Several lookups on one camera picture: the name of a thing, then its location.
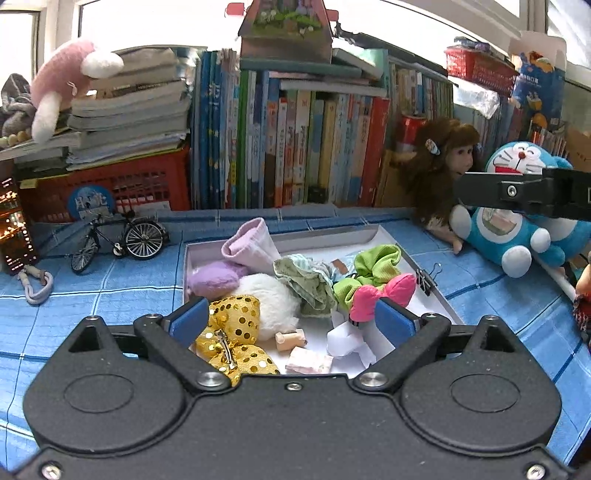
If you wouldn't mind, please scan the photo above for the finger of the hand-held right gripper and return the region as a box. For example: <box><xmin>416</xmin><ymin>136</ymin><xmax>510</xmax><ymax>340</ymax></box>
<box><xmin>452</xmin><ymin>172</ymin><xmax>546</xmax><ymax>216</ymax></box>

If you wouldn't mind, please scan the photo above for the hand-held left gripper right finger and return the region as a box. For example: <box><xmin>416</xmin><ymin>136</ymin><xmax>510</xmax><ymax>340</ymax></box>
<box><xmin>353</xmin><ymin>298</ymin><xmax>520</xmax><ymax>392</ymax></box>

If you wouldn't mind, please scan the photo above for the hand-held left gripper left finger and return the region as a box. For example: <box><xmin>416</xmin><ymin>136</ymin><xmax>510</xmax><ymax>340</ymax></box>
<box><xmin>69</xmin><ymin>296</ymin><xmax>232</xmax><ymax>393</ymax></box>

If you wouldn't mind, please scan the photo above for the hot pink fabric bow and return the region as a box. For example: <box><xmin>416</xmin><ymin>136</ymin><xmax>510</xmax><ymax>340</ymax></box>
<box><xmin>348</xmin><ymin>273</ymin><xmax>417</xmax><ymax>324</ymax></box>

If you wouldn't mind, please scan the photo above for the yellow sequin bow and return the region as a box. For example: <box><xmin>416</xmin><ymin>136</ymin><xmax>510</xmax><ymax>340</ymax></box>
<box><xmin>194</xmin><ymin>295</ymin><xmax>281</xmax><ymax>387</ymax></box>

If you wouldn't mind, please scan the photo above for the purple plush pom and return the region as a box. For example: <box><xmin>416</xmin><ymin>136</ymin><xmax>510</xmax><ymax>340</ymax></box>
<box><xmin>187</xmin><ymin>261</ymin><xmax>251</xmax><ymax>302</ymax></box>

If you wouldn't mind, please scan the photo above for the white shallow cardboard box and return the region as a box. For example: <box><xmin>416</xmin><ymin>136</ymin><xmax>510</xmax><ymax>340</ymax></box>
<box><xmin>184</xmin><ymin>224</ymin><xmax>465</xmax><ymax>380</ymax></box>

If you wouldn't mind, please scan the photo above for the green scrunchie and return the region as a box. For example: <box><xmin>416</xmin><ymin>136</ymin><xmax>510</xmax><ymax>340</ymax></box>
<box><xmin>332</xmin><ymin>244</ymin><xmax>404</xmax><ymax>308</ymax></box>

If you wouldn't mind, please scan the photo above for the white plush pom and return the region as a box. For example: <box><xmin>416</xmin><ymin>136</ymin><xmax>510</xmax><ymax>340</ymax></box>
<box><xmin>232</xmin><ymin>273</ymin><xmax>302</xmax><ymax>342</ymax></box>

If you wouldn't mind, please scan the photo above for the plastic packet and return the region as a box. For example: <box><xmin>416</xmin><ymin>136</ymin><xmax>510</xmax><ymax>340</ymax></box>
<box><xmin>285</xmin><ymin>347</ymin><xmax>334</xmax><ymax>375</ymax></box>

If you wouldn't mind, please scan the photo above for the pale pink sock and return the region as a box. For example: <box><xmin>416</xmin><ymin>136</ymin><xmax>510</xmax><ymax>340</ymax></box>
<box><xmin>221</xmin><ymin>218</ymin><xmax>281</xmax><ymax>273</ymax></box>

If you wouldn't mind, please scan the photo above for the green gingham doll dress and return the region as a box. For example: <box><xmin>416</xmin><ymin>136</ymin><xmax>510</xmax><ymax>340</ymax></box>
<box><xmin>273</xmin><ymin>255</ymin><xmax>339</xmax><ymax>320</ymax></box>

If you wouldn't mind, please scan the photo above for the blue cat plush toy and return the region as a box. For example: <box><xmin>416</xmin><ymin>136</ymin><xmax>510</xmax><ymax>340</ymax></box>
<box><xmin>450</xmin><ymin>141</ymin><xmax>579</xmax><ymax>278</ymax></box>

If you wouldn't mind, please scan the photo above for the brown monkey plush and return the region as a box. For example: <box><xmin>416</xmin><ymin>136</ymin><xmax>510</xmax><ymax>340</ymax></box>
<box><xmin>398</xmin><ymin>117</ymin><xmax>482</xmax><ymax>256</ymax></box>

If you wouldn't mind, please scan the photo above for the crumpled white paper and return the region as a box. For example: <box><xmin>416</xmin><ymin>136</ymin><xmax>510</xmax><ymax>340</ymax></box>
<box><xmin>326</xmin><ymin>309</ymin><xmax>378</xmax><ymax>370</ymax></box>

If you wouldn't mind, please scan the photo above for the black binder clip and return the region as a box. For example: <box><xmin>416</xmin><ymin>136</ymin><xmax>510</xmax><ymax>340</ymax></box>
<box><xmin>414</xmin><ymin>263</ymin><xmax>444</xmax><ymax>297</ymax></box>

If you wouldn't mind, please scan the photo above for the white plastic stick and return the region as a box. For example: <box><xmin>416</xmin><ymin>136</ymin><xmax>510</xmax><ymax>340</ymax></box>
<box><xmin>531</xmin><ymin>256</ymin><xmax>578</xmax><ymax>302</ymax></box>

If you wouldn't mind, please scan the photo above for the clear plastic bag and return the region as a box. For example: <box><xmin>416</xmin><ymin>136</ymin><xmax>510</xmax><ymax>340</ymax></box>
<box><xmin>455</xmin><ymin>83</ymin><xmax>502</xmax><ymax>119</ymax></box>

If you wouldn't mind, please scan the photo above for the blue checked tablecloth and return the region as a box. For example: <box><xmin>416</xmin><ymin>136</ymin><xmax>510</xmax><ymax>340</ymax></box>
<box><xmin>0</xmin><ymin>204</ymin><xmax>591</xmax><ymax>464</ymax></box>

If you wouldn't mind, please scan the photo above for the black toy bicycle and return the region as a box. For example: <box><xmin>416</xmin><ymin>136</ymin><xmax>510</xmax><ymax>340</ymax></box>
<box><xmin>70</xmin><ymin>212</ymin><xmax>170</xmax><ymax>276</ymax></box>

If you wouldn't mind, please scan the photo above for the red drink can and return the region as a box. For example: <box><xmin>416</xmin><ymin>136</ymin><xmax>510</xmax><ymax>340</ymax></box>
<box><xmin>398</xmin><ymin>115</ymin><xmax>428</xmax><ymax>154</ymax></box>

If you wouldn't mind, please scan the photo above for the red patterned cloth doll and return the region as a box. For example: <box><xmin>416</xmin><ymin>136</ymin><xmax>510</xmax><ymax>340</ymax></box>
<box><xmin>573</xmin><ymin>251</ymin><xmax>591</xmax><ymax>334</ymax></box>

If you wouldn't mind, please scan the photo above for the blue printed carton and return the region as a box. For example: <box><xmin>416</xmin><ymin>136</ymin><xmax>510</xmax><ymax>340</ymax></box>
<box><xmin>509</xmin><ymin>51</ymin><xmax>567</xmax><ymax>136</ymax></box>

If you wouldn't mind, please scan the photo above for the red plastic crate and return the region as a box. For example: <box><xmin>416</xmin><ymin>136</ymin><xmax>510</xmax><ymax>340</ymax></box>
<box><xmin>17</xmin><ymin>147</ymin><xmax>193</xmax><ymax>223</ymax></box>

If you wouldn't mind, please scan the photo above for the grey carabiner clip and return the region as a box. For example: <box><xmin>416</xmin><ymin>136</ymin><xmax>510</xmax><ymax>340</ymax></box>
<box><xmin>17</xmin><ymin>266</ymin><xmax>55</xmax><ymax>306</ymax></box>

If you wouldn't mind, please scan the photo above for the row of upright books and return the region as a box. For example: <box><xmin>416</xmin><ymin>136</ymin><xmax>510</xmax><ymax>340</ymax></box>
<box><xmin>191</xmin><ymin>46</ymin><xmax>568</xmax><ymax>210</ymax></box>

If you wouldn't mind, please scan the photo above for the black smartphone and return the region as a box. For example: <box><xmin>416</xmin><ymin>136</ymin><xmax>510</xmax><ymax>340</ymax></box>
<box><xmin>0</xmin><ymin>176</ymin><xmax>40</xmax><ymax>276</ymax></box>

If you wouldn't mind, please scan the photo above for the stack of flat books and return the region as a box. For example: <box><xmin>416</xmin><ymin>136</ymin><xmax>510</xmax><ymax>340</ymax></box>
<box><xmin>0</xmin><ymin>46</ymin><xmax>208</xmax><ymax>172</ymax></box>

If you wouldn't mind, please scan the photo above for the paper house model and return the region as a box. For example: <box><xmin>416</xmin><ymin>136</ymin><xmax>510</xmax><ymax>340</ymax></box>
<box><xmin>237</xmin><ymin>0</ymin><xmax>334</xmax><ymax>64</ymax></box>

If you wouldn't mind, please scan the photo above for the pink and white plush toy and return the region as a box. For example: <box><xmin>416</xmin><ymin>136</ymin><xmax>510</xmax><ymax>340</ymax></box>
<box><xmin>30</xmin><ymin>39</ymin><xmax>125</xmax><ymax>145</ymax></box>

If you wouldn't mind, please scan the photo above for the red wire basket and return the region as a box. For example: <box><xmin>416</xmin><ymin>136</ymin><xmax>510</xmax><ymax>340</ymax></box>
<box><xmin>444</xmin><ymin>45</ymin><xmax>521</xmax><ymax>99</ymax></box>

